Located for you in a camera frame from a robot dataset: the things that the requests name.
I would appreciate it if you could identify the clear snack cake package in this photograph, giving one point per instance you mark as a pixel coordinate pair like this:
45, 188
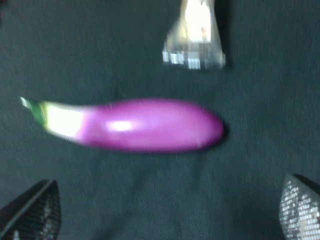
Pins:
194, 41

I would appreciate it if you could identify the purple toy eggplant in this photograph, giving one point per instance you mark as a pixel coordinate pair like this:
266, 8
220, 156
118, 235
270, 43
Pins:
150, 125

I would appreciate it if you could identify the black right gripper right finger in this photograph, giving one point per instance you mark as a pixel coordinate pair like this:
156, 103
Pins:
299, 208

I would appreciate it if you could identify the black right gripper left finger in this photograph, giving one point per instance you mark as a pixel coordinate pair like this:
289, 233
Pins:
33, 215

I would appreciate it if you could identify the black table cloth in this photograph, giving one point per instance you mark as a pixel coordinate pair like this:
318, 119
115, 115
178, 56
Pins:
88, 52

